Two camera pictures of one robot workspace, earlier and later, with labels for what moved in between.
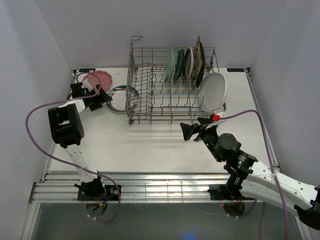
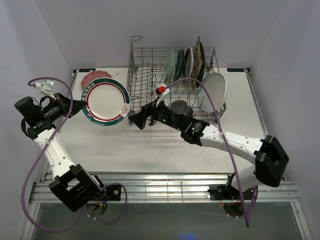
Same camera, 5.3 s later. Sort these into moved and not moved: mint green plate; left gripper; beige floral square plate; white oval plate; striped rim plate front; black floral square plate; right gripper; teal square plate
Moved: left gripper; right gripper
Not moved: mint green plate; white oval plate; black floral square plate; beige floral square plate; striped rim plate front; teal square plate
